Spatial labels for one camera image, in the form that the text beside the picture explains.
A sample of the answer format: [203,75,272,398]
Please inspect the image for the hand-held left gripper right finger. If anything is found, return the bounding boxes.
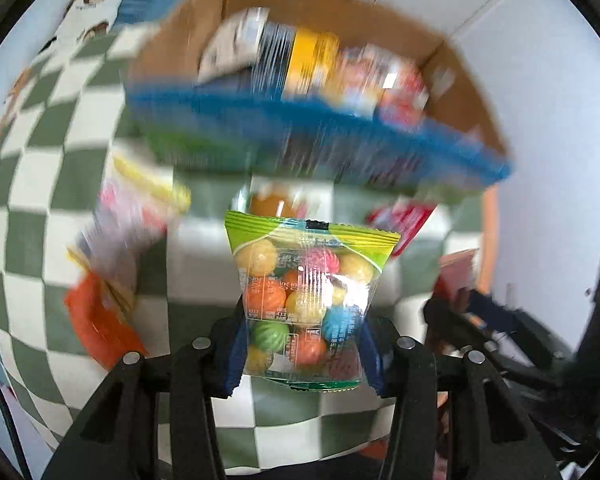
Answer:
[359,316,562,480]

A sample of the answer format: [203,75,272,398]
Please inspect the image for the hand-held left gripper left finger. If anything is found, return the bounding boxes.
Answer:
[42,300,247,480]

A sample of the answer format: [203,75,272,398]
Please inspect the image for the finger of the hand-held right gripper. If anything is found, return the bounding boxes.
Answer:
[467,291,578,361]
[424,300,563,386]

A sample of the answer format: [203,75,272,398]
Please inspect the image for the brown snack packet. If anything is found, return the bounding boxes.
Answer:
[437,249,483,301]

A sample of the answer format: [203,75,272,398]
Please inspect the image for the colourful candy ball packet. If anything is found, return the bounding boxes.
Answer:
[224,210,401,392]

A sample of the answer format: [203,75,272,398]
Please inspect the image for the cardboard box blue print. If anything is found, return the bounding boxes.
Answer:
[125,0,513,206]

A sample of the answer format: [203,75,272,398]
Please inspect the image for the long red snack packet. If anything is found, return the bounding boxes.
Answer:
[377,57,431,128]

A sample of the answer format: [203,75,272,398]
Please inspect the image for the red panda snack packet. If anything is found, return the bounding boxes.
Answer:
[337,45,396,116]

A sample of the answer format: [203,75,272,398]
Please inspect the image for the black yellow snack packet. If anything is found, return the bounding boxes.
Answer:
[252,22,343,106]

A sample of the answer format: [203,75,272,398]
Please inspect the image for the white cookie packet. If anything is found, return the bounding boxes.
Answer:
[197,7,271,83]

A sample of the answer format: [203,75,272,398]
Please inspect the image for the small red snack packet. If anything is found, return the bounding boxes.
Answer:
[367,199,438,260]

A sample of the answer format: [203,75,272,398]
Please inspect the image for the orange snack packet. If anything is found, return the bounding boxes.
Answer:
[64,272,148,371]

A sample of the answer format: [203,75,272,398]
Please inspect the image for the orange jelly cup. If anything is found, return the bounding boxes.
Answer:
[247,185,311,220]

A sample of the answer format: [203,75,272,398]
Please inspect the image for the pink white snack packet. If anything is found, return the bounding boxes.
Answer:
[67,152,193,311]

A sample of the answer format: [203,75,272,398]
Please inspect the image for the green white checkered blanket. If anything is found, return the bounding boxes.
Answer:
[0,20,501,471]

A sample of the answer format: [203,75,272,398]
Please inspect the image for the bear print pillow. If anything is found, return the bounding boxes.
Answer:
[0,0,126,161]

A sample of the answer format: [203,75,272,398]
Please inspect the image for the black cable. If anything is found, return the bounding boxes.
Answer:
[0,350,33,480]

